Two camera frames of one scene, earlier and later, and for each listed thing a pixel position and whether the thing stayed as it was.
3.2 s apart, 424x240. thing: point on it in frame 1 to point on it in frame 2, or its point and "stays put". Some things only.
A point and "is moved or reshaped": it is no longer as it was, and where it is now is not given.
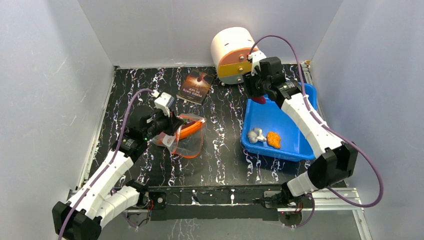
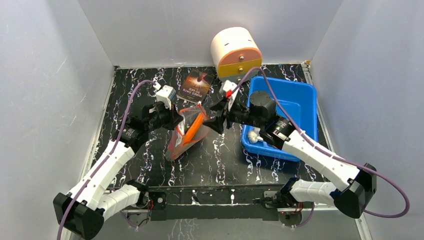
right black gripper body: [251, 86] to [226, 116]
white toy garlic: [256, 135] stays put
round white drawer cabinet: [230, 48] stays put
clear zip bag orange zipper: [187, 141] is moved or reshaped
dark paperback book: [196, 87] stays put
